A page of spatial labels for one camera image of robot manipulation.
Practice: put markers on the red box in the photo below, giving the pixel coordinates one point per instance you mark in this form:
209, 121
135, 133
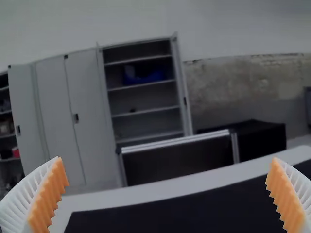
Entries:
15, 153

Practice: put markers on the black framed panel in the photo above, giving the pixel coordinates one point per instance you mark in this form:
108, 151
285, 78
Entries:
175, 162

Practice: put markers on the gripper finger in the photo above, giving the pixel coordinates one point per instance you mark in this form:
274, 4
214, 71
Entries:
47, 191
284, 194

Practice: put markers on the black mat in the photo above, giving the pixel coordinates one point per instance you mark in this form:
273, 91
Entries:
170, 213

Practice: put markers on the black crate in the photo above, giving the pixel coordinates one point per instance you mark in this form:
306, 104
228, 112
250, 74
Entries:
260, 140

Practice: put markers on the blue box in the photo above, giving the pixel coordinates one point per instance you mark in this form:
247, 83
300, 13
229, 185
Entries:
148, 77

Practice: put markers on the grey cupboard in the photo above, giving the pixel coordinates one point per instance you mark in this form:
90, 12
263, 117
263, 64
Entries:
24, 109
85, 97

